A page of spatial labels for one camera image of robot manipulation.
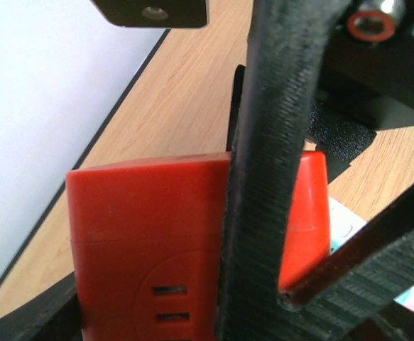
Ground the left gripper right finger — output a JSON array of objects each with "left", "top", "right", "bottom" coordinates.
[{"left": 283, "top": 184, "right": 414, "bottom": 340}]

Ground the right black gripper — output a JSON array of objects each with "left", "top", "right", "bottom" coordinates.
[{"left": 308, "top": 1, "right": 414, "bottom": 174}]

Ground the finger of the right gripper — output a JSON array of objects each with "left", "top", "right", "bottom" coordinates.
[{"left": 216, "top": 1, "right": 349, "bottom": 340}]

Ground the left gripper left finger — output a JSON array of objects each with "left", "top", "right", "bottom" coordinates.
[{"left": 0, "top": 274, "right": 82, "bottom": 340}]

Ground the white power strip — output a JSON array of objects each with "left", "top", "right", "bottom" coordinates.
[{"left": 328, "top": 197, "right": 414, "bottom": 312}]

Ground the red cube adapter plug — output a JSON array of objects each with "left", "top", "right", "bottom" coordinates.
[{"left": 66, "top": 151, "right": 332, "bottom": 341}]

